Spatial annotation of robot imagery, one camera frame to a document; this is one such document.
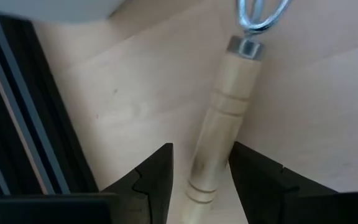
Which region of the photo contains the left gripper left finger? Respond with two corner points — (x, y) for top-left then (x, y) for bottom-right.
(0, 142), (175, 224)

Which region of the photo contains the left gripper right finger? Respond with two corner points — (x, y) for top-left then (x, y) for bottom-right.
(227, 141), (358, 224)

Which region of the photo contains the wooden handled hand rake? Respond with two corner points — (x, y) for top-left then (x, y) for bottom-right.
(178, 0), (293, 224)

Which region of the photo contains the black aluminium table frame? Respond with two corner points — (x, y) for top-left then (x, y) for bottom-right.
(0, 8), (99, 196)

